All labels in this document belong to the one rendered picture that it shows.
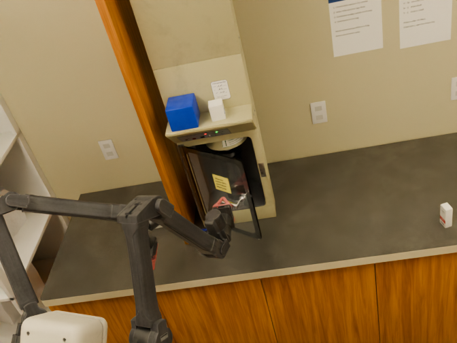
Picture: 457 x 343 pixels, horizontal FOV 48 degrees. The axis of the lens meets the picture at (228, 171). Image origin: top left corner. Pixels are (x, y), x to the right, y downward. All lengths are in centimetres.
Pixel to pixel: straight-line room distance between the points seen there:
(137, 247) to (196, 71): 71
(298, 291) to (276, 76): 94
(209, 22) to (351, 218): 98
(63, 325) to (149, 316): 23
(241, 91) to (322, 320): 106
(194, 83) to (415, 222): 102
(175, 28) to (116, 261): 104
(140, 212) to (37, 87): 124
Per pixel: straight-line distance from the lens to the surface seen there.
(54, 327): 155
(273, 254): 210
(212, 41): 182
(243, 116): 185
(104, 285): 224
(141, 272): 148
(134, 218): 143
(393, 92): 249
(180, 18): 180
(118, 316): 237
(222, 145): 204
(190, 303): 225
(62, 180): 282
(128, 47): 185
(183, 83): 189
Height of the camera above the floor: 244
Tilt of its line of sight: 36 degrees down
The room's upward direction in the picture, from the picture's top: 15 degrees counter-clockwise
